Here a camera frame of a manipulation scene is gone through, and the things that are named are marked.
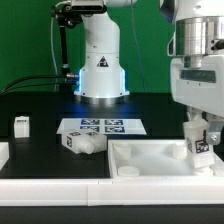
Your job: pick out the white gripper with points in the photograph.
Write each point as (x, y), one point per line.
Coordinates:
(202, 89)

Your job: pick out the white square tabletop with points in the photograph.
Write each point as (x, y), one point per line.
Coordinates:
(148, 158)

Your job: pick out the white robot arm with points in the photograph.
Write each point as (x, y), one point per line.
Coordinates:
(196, 48)

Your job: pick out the white tag sheet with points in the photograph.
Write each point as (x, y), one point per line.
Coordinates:
(104, 126)

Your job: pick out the white front fence rail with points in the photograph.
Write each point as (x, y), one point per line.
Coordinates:
(152, 191)

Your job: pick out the white fence rail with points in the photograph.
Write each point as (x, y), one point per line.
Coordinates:
(4, 153)
(152, 191)

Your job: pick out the white left fence rail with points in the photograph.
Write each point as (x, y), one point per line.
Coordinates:
(4, 153)

